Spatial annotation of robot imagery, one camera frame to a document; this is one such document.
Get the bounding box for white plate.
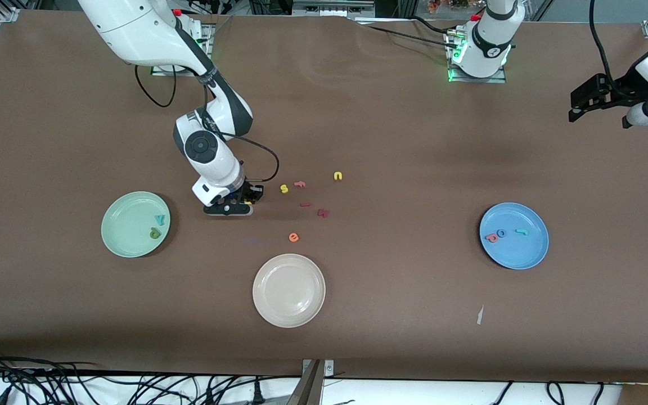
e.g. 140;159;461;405
252;254;326;329

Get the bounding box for blue plate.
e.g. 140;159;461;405
479;202;550;271

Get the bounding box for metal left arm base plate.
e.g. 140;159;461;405
446;28;508;84

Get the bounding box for green plate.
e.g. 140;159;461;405
101;191;172;259

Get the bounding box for colourful background objects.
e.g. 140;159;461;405
427;0;479;14

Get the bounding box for tangled black cable bundle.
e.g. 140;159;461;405
0;345;302;405

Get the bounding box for grey power strip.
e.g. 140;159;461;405
292;0;376;18

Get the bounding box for black base power cable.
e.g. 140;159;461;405
358;16;461;50

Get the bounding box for metal table bracket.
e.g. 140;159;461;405
287;358;335;405

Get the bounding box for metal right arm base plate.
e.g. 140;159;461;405
150;21;215;77

